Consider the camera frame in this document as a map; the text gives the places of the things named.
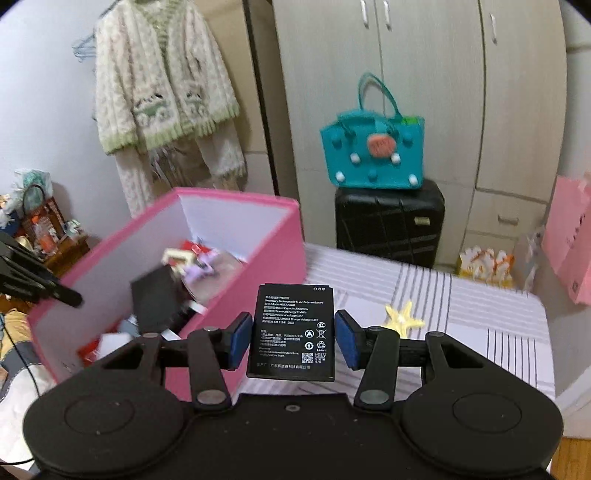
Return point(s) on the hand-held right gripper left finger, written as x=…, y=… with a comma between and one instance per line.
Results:
x=241, y=339

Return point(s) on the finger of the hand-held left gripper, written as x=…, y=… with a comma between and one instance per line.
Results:
x=41, y=286

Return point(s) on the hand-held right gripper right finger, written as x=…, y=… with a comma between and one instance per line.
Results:
x=346, y=339

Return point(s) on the black battery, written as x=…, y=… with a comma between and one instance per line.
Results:
x=291, y=332

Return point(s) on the pink case clear lid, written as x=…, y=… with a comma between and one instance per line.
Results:
x=221, y=277

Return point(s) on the purple hair clip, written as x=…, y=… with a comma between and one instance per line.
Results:
x=201, y=270

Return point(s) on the white plug charger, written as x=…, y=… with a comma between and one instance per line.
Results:
x=115, y=345

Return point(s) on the black rectangular box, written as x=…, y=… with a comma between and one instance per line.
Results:
x=154, y=295

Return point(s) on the pink cardboard box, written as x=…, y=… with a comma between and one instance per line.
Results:
x=258, y=240

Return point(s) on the cream hair claw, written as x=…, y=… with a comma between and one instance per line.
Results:
x=175, y=257

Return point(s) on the yellow starfish hair clip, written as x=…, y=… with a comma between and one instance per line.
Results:
x=404, y=318

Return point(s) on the patterned gift bag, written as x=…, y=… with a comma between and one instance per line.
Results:
x=44, y=217

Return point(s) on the striped tablecloth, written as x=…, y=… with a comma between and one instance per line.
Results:
x=461, y=318

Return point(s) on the black suitcase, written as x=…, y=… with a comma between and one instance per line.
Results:
x=388, y=226

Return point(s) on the beige fluffy garment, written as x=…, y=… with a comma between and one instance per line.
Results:
x=134, y=184

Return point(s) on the orange white snack bag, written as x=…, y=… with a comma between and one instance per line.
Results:
x=485, y=267

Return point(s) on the teal felt handbag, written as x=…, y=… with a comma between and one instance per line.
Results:
x=369, y=161

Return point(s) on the cream knitted panda cardigan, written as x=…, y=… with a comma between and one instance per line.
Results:
x=157, y=83

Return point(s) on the blue clothes hangers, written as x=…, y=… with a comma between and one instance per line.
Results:
x=85, y=48

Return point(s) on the pink shopping bag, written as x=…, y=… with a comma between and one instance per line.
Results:
x=568, y=240

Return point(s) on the black clothes rack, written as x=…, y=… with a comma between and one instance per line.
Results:
x=258, y=92

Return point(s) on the grey three-door wardrobe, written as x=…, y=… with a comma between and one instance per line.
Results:
x=438, y=69

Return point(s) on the beige cabinet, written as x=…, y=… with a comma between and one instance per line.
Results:
x=226, y=46

